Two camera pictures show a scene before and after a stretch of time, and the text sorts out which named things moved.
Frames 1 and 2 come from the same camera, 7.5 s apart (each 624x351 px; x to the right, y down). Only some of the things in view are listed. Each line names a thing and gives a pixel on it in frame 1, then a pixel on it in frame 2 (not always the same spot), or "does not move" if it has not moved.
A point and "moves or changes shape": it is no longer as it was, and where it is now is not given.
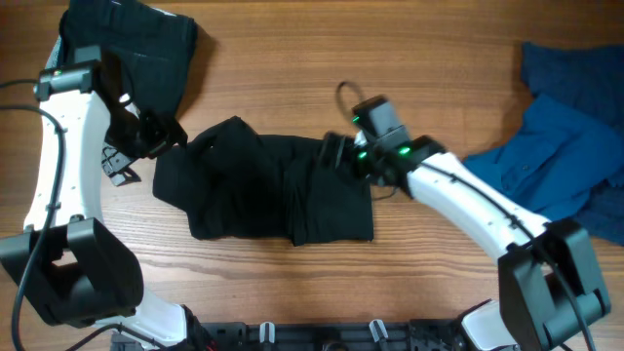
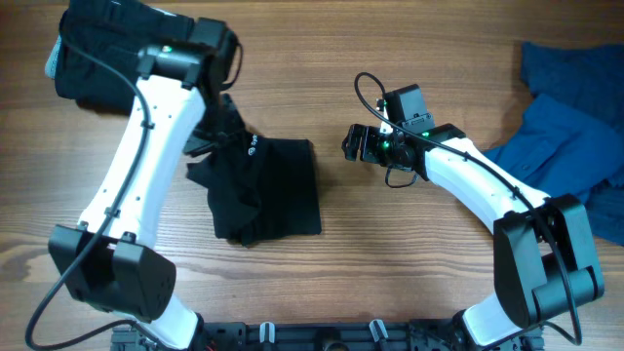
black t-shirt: x=236 y=183 moves or changes shape
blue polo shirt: x=558 y=158 does not move
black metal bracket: x=439 y=334 does not move
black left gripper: x=161 y=138 to x=231 y=124
